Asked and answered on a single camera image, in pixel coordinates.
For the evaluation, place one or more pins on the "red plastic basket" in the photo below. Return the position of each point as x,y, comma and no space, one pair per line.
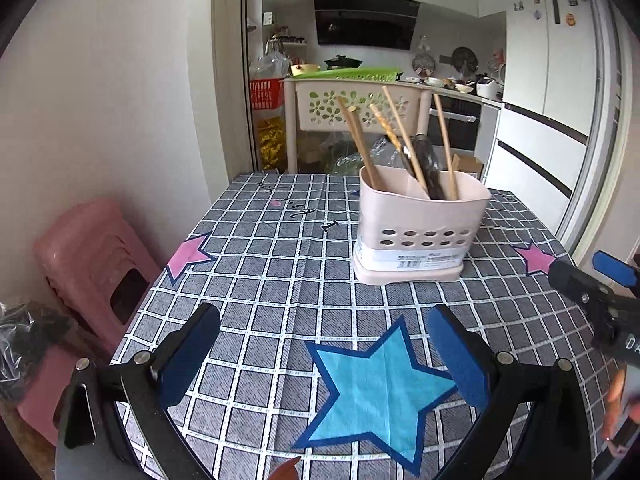
265,94

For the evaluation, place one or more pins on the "stack of pink plastic stools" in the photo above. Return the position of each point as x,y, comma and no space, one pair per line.
95,255

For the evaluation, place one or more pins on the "person's right hand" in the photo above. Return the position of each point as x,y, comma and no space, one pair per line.
617,395

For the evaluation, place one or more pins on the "brown pointed piece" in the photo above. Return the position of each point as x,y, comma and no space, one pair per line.
287,470

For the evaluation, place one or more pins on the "cardboard box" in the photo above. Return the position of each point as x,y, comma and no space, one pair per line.
470,165

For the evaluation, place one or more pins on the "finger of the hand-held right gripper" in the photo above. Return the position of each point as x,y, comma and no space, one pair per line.
615,267
570,277

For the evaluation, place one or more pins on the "black plastic bag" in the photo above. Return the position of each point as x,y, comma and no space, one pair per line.
30,345

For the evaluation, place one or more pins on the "beige flower-cutout trolley rack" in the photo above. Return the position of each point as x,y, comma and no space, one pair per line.
320,105

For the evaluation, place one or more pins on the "black cooking pot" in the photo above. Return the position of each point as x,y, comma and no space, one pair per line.
342,62

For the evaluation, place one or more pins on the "white rice cooker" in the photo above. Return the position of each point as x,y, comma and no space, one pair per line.
488,86

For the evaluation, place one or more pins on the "black range hood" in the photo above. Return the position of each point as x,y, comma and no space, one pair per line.
365,22

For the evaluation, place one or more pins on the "beige plastic utensil holder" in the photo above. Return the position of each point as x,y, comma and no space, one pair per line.
420,230

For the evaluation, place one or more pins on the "clear plastic bags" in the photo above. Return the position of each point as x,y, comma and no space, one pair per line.
345,160

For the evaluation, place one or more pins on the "sliding door frame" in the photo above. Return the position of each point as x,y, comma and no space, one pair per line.
607,135

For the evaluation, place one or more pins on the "black metal spoon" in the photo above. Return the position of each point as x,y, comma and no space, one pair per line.
430,165

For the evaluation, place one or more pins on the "pink plastic stool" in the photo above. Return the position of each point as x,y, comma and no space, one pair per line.
42,410

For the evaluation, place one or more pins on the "dotted bamboo chopstick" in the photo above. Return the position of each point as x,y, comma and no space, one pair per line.
383,125

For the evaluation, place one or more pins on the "grey checked star tablecloth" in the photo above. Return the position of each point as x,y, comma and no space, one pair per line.
280,280

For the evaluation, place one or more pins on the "blue patterned bamboo chopstick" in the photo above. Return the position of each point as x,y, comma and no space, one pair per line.
400,125

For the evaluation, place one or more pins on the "green plastic basket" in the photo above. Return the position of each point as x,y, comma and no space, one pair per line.
350,74

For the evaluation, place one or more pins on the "white refrigerator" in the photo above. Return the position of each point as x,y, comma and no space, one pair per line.
540,85

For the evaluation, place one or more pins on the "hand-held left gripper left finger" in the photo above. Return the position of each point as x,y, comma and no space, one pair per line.
192,355

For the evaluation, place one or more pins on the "black built-in oven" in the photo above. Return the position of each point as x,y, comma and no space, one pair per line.
462,127

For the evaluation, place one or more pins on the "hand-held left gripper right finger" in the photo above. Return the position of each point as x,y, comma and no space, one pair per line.
457,355

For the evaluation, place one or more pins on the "hanging dark pan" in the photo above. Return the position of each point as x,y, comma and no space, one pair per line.
464,59

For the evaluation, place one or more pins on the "yellow packets bag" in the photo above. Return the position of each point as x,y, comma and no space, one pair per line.
271,142

